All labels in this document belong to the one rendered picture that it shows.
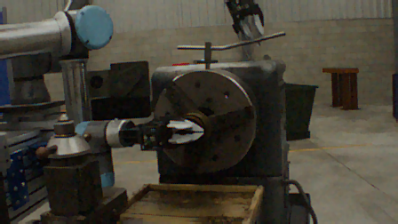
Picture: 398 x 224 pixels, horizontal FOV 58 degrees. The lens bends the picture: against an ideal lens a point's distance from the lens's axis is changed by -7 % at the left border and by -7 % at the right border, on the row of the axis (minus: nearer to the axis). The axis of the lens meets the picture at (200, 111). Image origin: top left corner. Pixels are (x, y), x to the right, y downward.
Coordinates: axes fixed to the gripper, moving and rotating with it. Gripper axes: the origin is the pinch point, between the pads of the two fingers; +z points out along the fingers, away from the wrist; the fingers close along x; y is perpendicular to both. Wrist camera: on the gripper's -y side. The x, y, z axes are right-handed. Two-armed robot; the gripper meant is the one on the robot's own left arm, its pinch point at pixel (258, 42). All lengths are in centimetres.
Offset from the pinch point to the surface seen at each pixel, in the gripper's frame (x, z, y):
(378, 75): 201, 142, -1113
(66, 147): -28, 8, 64
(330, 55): 84, 28, -1070
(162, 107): -34.4, 6.1, 4.8
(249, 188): -17.3, 37.3, 11.4
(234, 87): -11.4, 9.4, 4.9
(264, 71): -3.3, 8.4, -11.2
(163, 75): -35.9, -4.5, -11.7
